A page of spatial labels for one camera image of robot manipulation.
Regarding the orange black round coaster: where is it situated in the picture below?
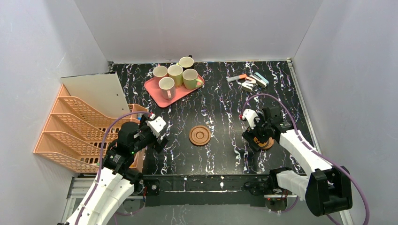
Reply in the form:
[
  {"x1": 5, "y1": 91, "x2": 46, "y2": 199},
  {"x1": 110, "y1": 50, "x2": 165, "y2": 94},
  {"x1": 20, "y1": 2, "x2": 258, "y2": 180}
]
[{"x1": 253, "y1": 137, "x2": 275, "y2": 151}]

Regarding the brown grooved wooden coaster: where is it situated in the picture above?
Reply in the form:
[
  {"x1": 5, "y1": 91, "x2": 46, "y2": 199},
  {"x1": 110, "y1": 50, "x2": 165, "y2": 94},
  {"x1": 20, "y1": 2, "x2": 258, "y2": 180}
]
[{"x1": 189, "y1": 125, "x2": 211, "y2": 146}]

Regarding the pink serving tray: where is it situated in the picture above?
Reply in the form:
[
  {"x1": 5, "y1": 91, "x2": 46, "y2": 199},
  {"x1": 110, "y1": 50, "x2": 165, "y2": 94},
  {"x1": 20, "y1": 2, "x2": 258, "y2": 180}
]
[{"x1": 144, "y1": 75, "x2": 204, "y2": 108}]

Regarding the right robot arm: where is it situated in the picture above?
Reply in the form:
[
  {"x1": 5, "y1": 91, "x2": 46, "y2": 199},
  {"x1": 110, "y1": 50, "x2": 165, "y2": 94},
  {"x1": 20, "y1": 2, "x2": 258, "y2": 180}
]
[{"x1": 240, "y1": 106, "x2": 352, "y2": 216}]

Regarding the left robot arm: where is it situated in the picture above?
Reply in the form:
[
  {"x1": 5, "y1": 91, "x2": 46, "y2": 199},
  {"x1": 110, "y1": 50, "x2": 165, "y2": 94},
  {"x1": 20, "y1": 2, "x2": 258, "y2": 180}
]
[{"x1": 65, "y1": 117, "x2": 168, "y2": 225}]

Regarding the orange desk organiser box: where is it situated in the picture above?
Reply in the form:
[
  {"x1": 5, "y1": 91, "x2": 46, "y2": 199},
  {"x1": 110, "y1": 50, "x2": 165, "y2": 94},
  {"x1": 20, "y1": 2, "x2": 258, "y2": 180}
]
[{"x1": 124, "y1": 104, "x2": 150, "y2": 170}]

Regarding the pink mug large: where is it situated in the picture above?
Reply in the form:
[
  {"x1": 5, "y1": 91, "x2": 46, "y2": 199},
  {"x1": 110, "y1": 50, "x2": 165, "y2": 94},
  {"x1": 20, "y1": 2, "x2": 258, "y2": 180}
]
[{"x1": 158, "y1": 77, "x2": 176, "y2": 100}]

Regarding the orange white marker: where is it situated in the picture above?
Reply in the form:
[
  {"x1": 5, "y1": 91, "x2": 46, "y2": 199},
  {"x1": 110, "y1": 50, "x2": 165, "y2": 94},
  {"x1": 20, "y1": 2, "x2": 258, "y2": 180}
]
[{"x1": 226, "y1": 74, "x2": 247, "y2": 82}]

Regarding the white board sheet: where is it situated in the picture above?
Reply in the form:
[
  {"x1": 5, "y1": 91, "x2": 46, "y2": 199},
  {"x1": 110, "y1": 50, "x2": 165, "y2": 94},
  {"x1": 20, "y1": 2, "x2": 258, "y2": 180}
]
[{"x1": 61, "y1": 72, "x2": 130, "y2": 118}]

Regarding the pink mug near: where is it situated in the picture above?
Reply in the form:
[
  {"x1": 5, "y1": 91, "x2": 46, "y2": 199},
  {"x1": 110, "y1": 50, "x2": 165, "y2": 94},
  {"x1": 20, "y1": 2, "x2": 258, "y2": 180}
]
[{"x1": 153, "y1": 65, "x2": 168, "y2": 79}]

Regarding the green mug far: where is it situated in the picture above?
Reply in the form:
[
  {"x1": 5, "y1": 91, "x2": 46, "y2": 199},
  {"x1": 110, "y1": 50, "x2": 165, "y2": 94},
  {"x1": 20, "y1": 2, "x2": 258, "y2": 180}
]
[{"x1": 183, "y1": 69, "x2": 204, "y2": 90}]

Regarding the yellow-green mug centre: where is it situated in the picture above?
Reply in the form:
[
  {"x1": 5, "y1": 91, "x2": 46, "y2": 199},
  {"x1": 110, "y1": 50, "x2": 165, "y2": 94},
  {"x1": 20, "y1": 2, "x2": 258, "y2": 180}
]
[{"x1": 168, "y1": 64, "x2": 184, "y2": 87}]

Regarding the orange file rack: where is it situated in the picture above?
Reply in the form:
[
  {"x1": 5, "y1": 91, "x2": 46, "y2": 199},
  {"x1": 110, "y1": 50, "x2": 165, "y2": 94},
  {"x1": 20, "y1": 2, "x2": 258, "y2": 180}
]
[{"x1": 33, "y1": 86, "x2": 135, "y2": 173}]

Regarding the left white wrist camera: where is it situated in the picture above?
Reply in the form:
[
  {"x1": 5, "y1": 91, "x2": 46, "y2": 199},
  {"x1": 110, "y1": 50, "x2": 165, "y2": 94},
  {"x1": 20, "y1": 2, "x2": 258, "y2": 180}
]
[{"x1": 146, "y1": 116, "x2": 166, "y2": 137}]

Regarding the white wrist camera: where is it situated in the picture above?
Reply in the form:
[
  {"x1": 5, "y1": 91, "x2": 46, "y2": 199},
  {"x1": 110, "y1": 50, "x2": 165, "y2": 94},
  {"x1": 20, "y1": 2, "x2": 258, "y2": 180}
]
[
  {"x1": 240, "y1": 109, "x2": 260, "y2": 129},
  {"x1": 146, "y1": 116, "x2": 166, "y2": 137}
]

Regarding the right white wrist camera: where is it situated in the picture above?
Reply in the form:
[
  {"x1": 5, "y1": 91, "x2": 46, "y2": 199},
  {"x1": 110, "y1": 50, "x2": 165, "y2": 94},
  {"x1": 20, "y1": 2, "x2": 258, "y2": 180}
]
[{"x1": 240, "y1": 109, "x2": 260, "y2": 129}]

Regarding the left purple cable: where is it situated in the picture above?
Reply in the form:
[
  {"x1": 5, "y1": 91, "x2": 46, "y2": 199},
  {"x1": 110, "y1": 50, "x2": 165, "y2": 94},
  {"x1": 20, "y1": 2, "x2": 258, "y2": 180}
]
[{"x1": 74, "y1": 111, "x2": 156, "y2": 225}]

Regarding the purple cable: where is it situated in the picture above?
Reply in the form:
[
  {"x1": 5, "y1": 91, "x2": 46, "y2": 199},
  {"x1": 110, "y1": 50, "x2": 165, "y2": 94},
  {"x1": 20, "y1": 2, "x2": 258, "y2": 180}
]
[
  {"x1": 74, "y1": 111, "x2": 156, "y2": 225},
  {"x1": 239, "y1": 93, "x2": 371, "y2": 225}
]

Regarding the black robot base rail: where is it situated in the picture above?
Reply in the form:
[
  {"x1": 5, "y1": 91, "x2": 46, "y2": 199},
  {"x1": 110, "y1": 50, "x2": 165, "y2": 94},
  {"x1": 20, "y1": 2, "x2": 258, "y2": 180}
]
[{"x1": 67, "y1": 173, "x2": 312, "y2": 218}]

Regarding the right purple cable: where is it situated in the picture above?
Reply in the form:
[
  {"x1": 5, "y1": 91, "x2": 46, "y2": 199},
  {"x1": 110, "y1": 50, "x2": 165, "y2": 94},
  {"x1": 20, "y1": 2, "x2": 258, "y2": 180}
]
[{"x1": 239, "y1": 93, "x2": 371, "y2": 225}]

